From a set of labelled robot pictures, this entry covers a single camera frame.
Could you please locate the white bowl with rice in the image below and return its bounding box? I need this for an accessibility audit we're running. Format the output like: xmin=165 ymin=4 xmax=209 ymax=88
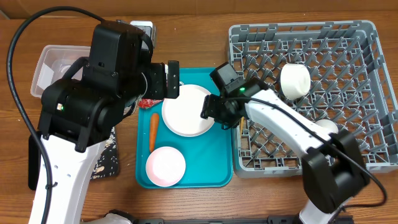
xmin=280 ymin=63 xmax=311 ymax=100

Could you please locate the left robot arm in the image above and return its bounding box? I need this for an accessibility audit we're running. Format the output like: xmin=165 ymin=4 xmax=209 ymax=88
xmin=29 ymin=21 xmax=180 ymax=223

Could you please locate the orange carrot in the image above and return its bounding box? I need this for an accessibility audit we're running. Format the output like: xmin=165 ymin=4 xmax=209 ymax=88
xmin=149 ymin=113 xmax=160 ymax=153

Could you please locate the small pink-white bowl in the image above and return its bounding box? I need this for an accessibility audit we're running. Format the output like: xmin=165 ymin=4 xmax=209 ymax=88
xmin=146 ymin=146 xmax=187 ymax=187

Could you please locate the wooden chopstick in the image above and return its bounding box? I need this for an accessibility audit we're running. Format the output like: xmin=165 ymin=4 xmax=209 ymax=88
xmin=239 ymin=117 xmax=245 ymax=136

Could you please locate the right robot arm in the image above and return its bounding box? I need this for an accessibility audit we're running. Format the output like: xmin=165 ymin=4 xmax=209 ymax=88
xmin=201 ymin=62 xmax=369 ymax=223

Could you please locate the spilled rice and food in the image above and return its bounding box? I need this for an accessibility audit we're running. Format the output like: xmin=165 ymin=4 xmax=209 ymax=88
xmin=91 ymin=128 xmax=119 ymax=180

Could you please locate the clear plastic storage bin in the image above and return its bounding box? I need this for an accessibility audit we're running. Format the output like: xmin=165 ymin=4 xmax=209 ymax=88
xmin=30 ymin=45 xmax=90 ymax=98

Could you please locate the teal serving tray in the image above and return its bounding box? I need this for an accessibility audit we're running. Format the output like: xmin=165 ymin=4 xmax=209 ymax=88
xmin=136 ymin=68 xmax=233 ymax=189

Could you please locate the white paper cup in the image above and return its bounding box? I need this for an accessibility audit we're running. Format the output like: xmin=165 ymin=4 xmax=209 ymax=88
xmin=315 ymin=119 xmax=339 ymax=134

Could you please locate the large white plate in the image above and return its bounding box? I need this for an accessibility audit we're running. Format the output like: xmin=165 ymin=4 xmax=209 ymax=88
xmin=162 ymin=84 xmax=215 ymax=137

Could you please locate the black plastic tray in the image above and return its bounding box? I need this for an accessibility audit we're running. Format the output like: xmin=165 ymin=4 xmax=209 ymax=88
xmin=27 ymin=126 xmax=121 ymax=191

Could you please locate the grey dishwasher rack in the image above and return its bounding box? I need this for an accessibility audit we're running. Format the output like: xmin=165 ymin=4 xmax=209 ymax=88
xmin=228 ymin=20 xmax=397 ymax=173

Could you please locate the red snack wrapper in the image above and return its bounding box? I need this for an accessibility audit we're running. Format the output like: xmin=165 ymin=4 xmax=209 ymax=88
xmin=138 ymin=99 xmax=162 ymax=110

